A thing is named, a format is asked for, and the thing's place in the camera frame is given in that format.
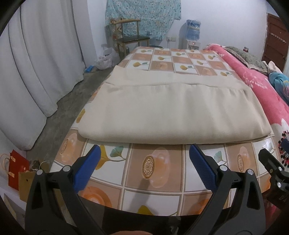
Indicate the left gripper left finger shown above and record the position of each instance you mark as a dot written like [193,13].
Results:
[43,214]

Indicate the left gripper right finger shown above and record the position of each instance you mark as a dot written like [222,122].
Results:
[236,205]

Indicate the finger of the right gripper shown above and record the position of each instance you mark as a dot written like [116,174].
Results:
[278,192]

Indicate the beige zip-up jacket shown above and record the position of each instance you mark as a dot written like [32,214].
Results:
[154,107]

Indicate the person's left hand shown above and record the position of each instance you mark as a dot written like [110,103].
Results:
[130,233]

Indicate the brown paper bag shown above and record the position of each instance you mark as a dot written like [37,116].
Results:
[26,178]

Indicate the red paper gift bag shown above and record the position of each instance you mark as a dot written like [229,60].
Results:
[13,164]

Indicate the pink floral blanket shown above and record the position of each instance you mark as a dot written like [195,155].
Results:
[215,60]

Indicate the patterned tile bed sheet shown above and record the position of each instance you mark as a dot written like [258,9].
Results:
[150,179]

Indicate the blue patterned cloth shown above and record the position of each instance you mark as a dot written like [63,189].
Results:
[280,83]

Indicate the grey lace pillow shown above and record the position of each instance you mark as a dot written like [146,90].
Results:
[251,61]

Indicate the small blue floor object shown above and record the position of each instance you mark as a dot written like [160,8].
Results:
[89,69]

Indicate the dark red wooden door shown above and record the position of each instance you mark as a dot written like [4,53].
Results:
[276,44]

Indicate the white curtain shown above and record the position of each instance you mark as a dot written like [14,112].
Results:
[41,62]

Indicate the white plastic bag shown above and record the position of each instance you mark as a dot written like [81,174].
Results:
[108,59]

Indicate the white water dispenser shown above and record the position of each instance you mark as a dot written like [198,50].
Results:
[187,44]

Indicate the wooden chair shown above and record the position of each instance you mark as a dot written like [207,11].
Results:
[122,39]

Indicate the blue water dispenser bottle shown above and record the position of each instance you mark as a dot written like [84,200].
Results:
[193,30]

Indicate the teal patterned hanging cloth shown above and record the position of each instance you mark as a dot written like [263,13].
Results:
[156,17]

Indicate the wall power socket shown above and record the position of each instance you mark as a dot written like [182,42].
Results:
[171,39]

